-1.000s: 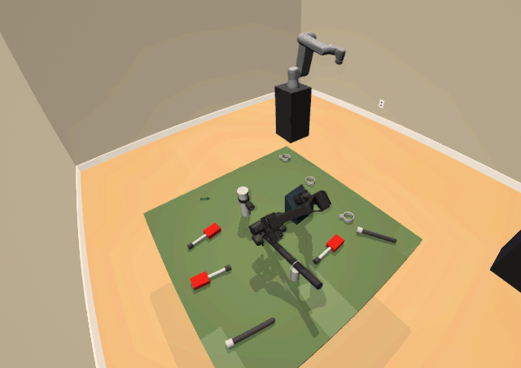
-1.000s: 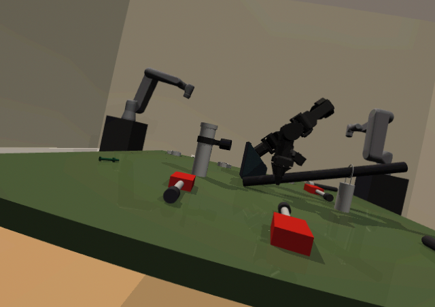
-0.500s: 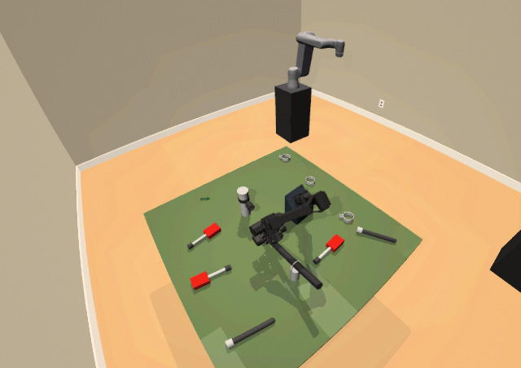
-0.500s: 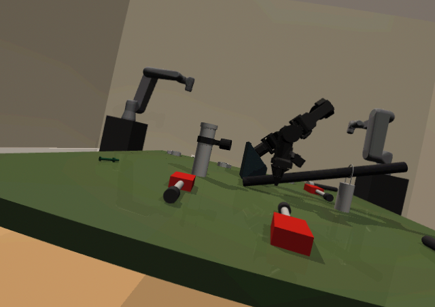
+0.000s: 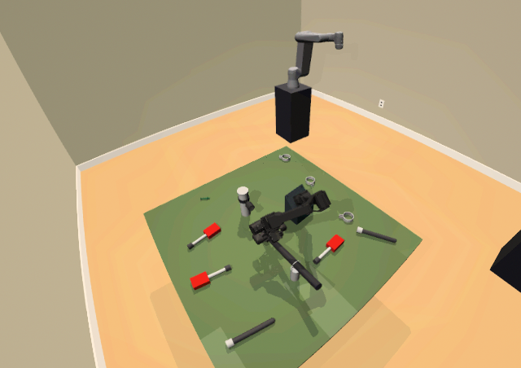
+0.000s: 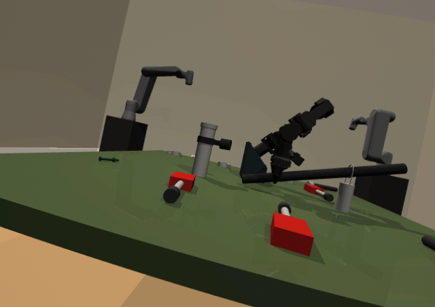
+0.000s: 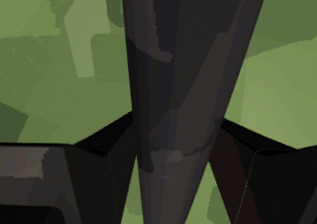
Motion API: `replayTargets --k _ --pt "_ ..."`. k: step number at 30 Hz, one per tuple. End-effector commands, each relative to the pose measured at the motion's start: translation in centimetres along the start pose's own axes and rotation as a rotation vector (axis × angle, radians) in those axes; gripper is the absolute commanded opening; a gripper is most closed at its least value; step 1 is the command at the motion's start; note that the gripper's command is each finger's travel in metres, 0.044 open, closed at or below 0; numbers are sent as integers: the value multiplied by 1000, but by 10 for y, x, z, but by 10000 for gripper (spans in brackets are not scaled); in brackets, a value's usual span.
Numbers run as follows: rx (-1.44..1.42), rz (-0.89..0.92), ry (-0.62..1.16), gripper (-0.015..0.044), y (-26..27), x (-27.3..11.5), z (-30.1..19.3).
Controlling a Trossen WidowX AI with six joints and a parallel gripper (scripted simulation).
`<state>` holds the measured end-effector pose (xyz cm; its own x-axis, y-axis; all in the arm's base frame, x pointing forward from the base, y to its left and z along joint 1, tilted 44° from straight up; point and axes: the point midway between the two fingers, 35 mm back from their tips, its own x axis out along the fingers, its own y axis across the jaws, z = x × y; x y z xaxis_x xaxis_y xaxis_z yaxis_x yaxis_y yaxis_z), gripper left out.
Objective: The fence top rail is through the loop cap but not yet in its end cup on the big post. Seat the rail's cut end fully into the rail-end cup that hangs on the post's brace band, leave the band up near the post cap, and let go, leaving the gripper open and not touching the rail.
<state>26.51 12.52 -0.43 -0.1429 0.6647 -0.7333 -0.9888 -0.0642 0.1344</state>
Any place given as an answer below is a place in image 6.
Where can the red block with grey handle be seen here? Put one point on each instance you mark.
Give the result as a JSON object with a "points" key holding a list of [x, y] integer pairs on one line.
{"points": [[290, 233], [178, 181], [317, 190]]}

